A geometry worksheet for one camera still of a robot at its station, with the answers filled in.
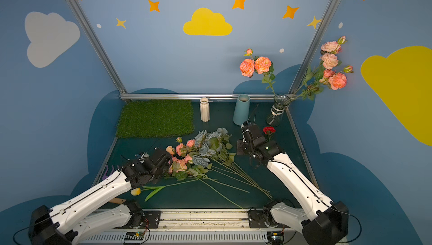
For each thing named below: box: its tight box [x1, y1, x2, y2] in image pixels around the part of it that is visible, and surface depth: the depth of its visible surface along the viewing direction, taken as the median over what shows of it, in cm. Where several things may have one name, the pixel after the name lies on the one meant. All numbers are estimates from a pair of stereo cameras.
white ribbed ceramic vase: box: [199, 97, 210, 123], surface depth 103 cm
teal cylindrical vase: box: [232, 93, 251, 126], surface depth 101 cm
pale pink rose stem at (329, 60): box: [302, 35, 348, 92], surface depth 75 cm
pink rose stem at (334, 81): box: [293, 65, 354, 102], surface depth 75 cm
